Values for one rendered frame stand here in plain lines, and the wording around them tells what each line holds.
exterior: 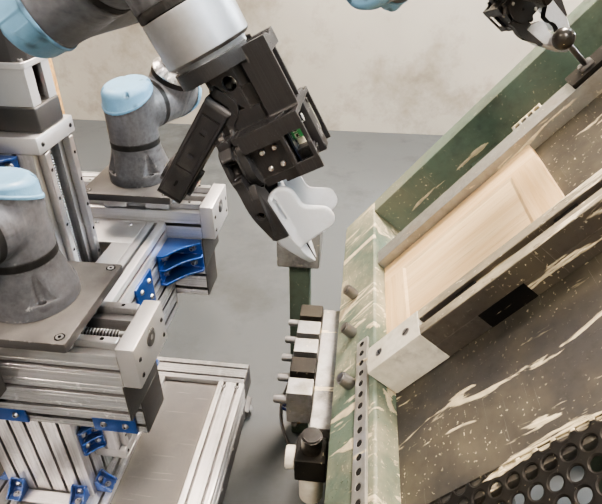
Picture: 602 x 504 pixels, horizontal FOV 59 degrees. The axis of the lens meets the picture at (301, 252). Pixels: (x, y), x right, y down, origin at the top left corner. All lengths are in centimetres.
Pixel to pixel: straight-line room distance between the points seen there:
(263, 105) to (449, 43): 406
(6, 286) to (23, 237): 9
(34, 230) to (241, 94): 53
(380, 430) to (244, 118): 59
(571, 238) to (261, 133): 51
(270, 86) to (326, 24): 399
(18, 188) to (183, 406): 116
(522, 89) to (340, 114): 332
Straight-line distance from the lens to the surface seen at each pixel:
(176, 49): 44
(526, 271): 84
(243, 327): 245
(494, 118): 138
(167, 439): 181
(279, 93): 45
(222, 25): 44
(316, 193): 52
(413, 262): 117
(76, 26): 50
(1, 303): 97
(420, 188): 143
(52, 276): 96
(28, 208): 90
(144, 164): 132
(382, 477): 85
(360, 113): 459
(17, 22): 52
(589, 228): 82
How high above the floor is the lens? 160
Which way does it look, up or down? 33 degrees down
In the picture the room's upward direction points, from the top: straight up
